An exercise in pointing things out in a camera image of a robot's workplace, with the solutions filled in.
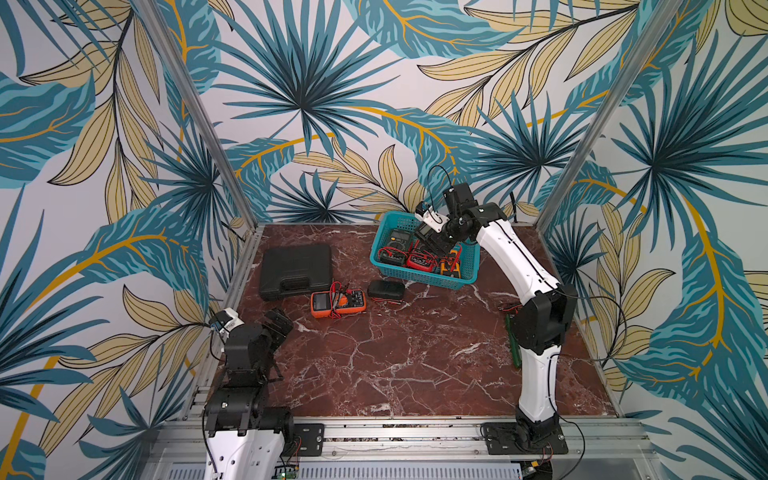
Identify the black multimeter back side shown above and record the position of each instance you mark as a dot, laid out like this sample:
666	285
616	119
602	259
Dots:
386	290

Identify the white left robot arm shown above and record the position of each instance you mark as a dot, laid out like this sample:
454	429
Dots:
243	436

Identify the black plastic tool case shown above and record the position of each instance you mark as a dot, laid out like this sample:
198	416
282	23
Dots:
295	270

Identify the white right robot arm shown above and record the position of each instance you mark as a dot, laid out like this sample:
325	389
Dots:
547	306

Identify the teal plastic basket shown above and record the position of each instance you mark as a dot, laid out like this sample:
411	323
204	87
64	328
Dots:
469	259

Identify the red Aneng multimeter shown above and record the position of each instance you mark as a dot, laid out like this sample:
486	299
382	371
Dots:
420	259

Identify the yellow multimeter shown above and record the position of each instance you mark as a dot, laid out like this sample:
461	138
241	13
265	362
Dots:
450	265

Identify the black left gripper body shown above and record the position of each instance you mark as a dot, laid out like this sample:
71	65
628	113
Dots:
273	339

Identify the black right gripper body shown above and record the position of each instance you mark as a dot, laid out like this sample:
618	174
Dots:
434	234

